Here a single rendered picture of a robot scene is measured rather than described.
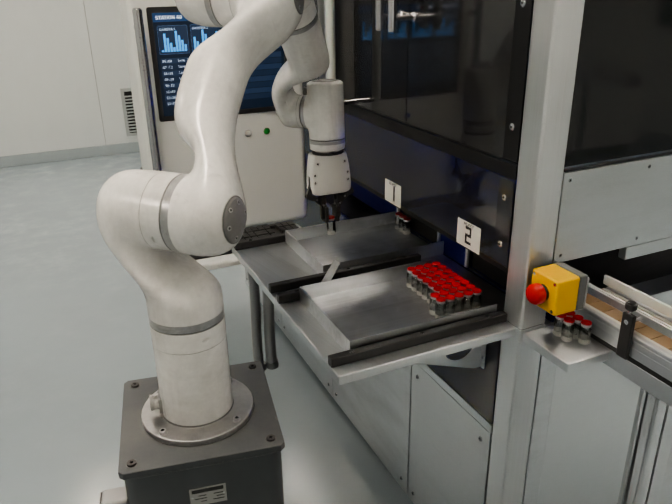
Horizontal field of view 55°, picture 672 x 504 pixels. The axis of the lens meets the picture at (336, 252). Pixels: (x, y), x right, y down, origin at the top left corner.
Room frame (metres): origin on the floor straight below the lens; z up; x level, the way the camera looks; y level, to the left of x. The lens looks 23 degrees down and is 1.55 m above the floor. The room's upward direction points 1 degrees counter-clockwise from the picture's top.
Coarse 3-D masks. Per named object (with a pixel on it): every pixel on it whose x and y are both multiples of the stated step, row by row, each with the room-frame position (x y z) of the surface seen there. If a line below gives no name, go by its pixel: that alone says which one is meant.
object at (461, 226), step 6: (462, 222) 1.34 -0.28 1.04; (468, 222) 1.32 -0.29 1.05; (462, 228) 1.34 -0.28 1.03; (474, 228) 1.30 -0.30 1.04; (462, 234) 1.34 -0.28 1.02; (468, 234) 1.32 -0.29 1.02; (474, 234) 1.30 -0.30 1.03; (480, 234) 1.28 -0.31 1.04; (462, 240) 1.34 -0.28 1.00; (468, 240) 1.32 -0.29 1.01; (474, 240) 1.30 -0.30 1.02; (468, 246) 1.32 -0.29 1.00; (474, 246) 1.30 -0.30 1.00
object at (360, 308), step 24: (408, 264) 1.41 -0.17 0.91; (312, 288) 1.30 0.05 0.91; (336, 288) 1.33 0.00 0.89; (360, 288) 1.35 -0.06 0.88; (384, 288) 1.35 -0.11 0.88; (408, 288) 1.34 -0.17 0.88; (312, 312) 1.23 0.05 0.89; (336, 312) 1.23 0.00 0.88; (360, 312) 1.23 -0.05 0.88; (384, 312) 1.23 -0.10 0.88; (408, 312) 1.23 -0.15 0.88; (480, 312) 1.18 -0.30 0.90; (336, 336) 1.11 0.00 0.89; (360, 336) 1.13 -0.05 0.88; (384, 336) 1.09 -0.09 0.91
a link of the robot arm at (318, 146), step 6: (312, 144) 1.48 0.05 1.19; (318, 144) 1.47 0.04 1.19; (324, 144) 1.46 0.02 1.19; (330, 144) 1.46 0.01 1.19; (336, 144) 1.47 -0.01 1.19; (342, 144) 1.48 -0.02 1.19; (312, 150) 1.48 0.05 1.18; (318, 150) 1.47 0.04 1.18; (324, 150) 1.46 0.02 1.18; (330, 150) 1.46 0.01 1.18; (336, 150) 1.47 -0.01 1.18
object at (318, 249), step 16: (320, 224) 1.68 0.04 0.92; (336, 224) 1.70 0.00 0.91; (352, 224) 1.72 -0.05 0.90; (368, 224) 1.74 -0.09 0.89; (384, 224) 1.76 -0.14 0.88; (288, 240) 1.62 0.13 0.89; (304, 240) 1.65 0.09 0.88; (320, 240) 1.65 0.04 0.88; (336, 240) 1.65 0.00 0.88; (352, 240) 1.64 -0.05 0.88; (368, 240) 1.64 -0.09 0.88; (384, 240) 1.64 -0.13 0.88; (400, 240) 1.64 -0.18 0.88; (416, 240) 1.64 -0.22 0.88; (304, 256) 1.52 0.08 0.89; (320, 256) 1.54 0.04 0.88; (336, 256) 1.54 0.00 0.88; (352, 256) 1.53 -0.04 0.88; (368, 256) 1.46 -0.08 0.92; (384, 256) 1.47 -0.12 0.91; (400, 256) 1.49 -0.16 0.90; (320, 272) 1.42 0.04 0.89
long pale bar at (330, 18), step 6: (330, 0) 1.82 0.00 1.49; (330, 6) 1.82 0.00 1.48; (330, 12) 1.82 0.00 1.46; (330, 18) 1.82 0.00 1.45; (330, 24) 1.82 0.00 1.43; (330, 30) 1.82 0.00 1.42; (330, 36) 1.82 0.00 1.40; (330, 42) 1.82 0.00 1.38; (330, 48) 1.82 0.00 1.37; (330, 54) 1.82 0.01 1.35; (330, 60) 1.82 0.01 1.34; (330, 66) 1.82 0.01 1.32; (330, 72) 1.82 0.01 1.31; (330, 78) 1.82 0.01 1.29; (348, 102) 1.85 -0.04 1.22; (354, 102) 1.85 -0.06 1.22
